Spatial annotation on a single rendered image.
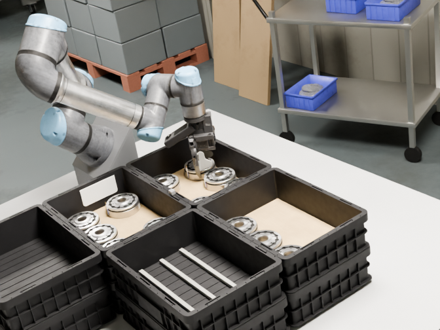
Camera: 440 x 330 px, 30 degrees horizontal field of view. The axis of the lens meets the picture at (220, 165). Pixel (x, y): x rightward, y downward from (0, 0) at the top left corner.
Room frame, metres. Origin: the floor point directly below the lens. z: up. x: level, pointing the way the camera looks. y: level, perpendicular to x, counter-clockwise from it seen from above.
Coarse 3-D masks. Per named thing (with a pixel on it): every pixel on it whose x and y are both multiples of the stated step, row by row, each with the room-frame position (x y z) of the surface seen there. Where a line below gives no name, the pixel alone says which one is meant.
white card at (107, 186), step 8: (112, 176) 2.31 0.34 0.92; (96, 184) 2.28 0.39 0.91; (104, 184) 2.30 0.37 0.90; (112, 184) 2.31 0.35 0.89; (80, 192) 2.25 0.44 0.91; (88, 192) 2.27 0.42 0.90; (96, 192) 2.28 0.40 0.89; (104, 192) 2.29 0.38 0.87; (112, 192) 2.31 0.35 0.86; (88, 200) 2.26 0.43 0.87; (96, 200) 2.28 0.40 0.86
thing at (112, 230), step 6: (90, 228) 2.11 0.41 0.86; (96, 228) 2.10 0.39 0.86; (108, 228) 2.09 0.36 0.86; (114, 228) 2.09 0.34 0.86; (90, 234) 2.07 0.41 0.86; (108, 234) 2.06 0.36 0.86; (114, 234) 2.05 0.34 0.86; (96, 240) 2.04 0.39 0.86; (102, 240) 2.03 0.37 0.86; (108, 240) 2.03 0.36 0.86
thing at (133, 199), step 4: (116, 196) 2.28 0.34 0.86; (128, 196) 2.26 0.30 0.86; (132, 196) 2.26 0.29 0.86; (136, 196) 2.25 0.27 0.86; (108, 200) 2.26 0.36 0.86; (112, 200) 2.26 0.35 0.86; (132, 200) 2.24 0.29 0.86; (136, 200) 2.23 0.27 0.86; (108, 204) 2.23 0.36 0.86; (112, 204) 2.23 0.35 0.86; (124, 204) 2.22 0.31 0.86; (128, 204) 2.21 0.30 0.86; (132, 204) 2.21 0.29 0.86; (108, 208) 2.22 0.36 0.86; (112, 208) 2.21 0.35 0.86; (116, 208) 2.20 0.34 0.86; (120, 208) 2.20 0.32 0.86; (124, 208) 2.19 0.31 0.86; (128, 208) 2.20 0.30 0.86
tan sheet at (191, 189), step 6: (174, 174) 2.42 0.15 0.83; (180, 174) 2.41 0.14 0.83; (180, 180) 2.37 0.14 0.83; (186, 180) 2.36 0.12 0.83; (192, 180) 2.36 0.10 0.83; (198, 180) 2.35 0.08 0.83; (180, 186) 2.33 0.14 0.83; (186, 186) 2.32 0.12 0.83; (192, 186) 2.32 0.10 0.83; (198, 186) 2.31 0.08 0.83; (204, 186) 2.30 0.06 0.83; (180, 192) 2.29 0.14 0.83; (186, 192) 2.28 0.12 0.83; (192, 192) 2.27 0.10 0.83; (198, 192) 2.27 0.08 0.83; (204, 192) 2.26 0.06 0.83; (210, 192) 2.26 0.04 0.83; (192, 198) 2.24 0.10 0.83
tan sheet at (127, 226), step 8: (104, 208) 2.27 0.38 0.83; (144, 208) 2.23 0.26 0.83; (104, 216) 2.22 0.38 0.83; (136, 216) 2.19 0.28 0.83; (144, 216) 2.18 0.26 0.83; (152, 216) 2.17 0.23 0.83; (160, 216) 2.16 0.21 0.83; (112, 224) 2.17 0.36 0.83; (120, 224) 2.16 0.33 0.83; (128, 224) 2.15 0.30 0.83; (136, 224) 2.14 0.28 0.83; (144, 224) 2.13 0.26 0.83; (120, 232) 2.11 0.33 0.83; (128, 232) 2.10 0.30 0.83
